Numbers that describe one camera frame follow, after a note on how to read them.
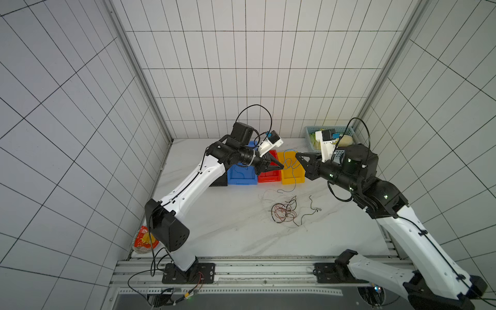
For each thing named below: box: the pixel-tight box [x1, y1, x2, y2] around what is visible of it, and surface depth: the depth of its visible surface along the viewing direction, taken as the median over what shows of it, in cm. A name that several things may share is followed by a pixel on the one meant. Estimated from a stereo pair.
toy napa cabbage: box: [337, 134, 354, 147], surface depth 115 cm
